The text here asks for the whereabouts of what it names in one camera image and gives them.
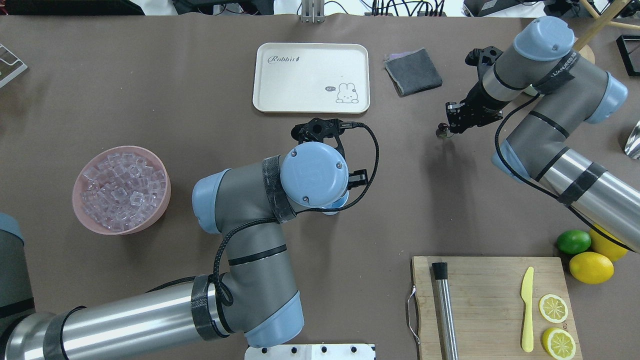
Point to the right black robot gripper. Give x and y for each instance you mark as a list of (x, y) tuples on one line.
[(479, 107)]

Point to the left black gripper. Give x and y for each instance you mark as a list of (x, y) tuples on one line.
[(358, 176)]

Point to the dark cherries pair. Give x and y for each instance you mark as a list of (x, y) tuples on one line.
[(443, 131)]

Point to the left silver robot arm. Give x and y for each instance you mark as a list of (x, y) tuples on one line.
[(251, 288)]

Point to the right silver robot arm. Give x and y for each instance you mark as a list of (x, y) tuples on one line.
[(573, 91)]

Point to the blue plastic cup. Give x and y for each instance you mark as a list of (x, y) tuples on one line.
[(341, 202)]

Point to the wooden cup tree stand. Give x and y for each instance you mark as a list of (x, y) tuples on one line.
[(600, 22)]

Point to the metal ice scoop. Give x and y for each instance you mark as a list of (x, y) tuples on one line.
[(632, 144)]

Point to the pile of ice cubes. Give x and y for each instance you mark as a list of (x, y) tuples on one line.
[(122, 190)]

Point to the mint green bowl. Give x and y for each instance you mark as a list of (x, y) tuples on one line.
[(530, 91)]

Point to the cream rabbit tray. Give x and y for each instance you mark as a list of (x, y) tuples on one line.
[(323, 78)]

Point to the grey folded cloth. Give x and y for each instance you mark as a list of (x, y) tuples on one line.
[(412, 72)]

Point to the green lime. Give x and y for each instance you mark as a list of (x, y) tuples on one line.
[(574, 242)]

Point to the yellow lemon far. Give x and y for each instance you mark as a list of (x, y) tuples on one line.
[(599, 244)]

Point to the yellow lemon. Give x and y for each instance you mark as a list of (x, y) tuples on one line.
[(599, 244), (591, 268)]

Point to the yellow lemon near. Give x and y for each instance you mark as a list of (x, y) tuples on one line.
[(591, 268)]

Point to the wooden cutting board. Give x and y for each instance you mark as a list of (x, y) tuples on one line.
[(487, 308)]

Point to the pink bowl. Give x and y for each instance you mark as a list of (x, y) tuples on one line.
[(120, 222)]

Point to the yellow plastic knife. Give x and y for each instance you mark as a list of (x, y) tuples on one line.
[(526, 295)]

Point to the steel muddler black tip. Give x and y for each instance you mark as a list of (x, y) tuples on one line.
[(446, 316)]

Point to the lemon slice lower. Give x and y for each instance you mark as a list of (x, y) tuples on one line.
[(559, 344)]

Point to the aluminium frame post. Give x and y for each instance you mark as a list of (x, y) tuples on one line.
[(312, 11)]

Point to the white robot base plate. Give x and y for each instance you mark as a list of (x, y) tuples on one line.
[(318, 351)]

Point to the white wire cup rack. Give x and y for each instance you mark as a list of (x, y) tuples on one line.
[(10, 66)]

